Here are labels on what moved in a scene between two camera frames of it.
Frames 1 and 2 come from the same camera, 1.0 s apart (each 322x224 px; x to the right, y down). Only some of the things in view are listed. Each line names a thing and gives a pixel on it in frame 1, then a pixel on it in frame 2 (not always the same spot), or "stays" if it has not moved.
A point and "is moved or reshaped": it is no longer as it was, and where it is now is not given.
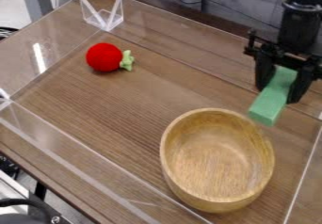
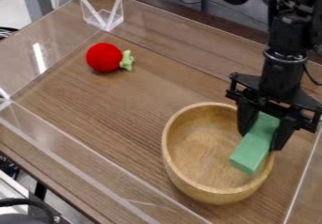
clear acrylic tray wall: [126, 98] stays
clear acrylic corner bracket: [103, 19] stays
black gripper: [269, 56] -> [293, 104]
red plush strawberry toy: [105, 57] stays
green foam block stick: [270, 102] is moved or reshaped
